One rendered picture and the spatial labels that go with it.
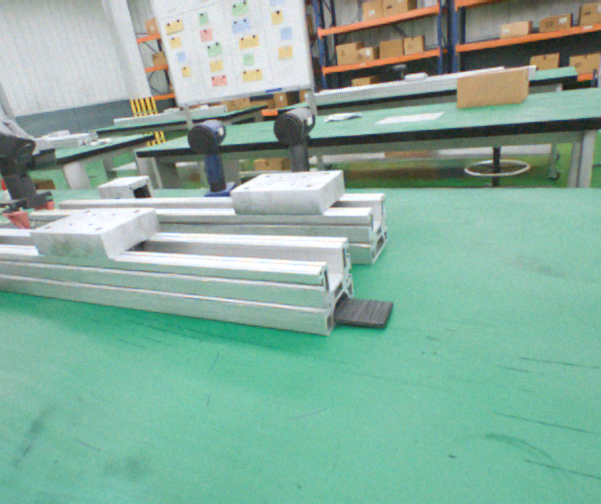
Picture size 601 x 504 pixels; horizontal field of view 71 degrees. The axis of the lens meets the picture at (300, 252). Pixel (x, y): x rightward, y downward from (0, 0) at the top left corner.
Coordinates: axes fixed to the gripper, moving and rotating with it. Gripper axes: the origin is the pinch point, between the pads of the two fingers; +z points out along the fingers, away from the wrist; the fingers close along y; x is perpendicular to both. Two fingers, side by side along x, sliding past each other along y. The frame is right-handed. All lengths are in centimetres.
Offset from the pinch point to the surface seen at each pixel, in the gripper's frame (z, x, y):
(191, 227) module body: -4, -55, -6
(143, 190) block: -4.1, -17.7, 20.5
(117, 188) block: -6.9, -17.0, 13.0
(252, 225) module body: -4, -67, -5
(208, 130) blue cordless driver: -19, -50, 12
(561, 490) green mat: 2, -110, -38
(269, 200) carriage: -9, -72, -6
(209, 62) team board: -48, 133, 277
